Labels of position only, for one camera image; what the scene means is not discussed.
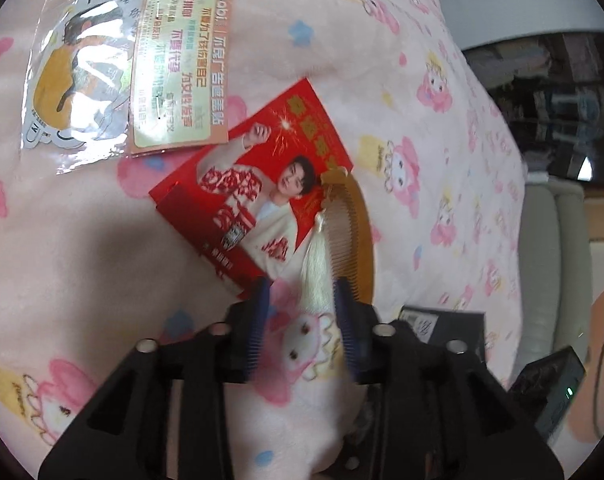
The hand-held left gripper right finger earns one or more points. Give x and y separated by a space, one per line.
347 335

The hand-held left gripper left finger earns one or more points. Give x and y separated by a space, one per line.
259 330

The wooden comb with white tassel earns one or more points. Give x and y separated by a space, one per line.
359 240

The black cardboard box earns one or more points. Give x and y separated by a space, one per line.
457 330

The red photo card packet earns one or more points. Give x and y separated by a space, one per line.
262 195

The pink printed blanket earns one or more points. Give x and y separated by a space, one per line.
82 240

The clear cartoon sticker packet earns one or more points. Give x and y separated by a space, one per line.
172 70

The dark glass cabinet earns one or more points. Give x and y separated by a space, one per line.
557 110

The white padded bed frame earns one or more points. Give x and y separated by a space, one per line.
547 260

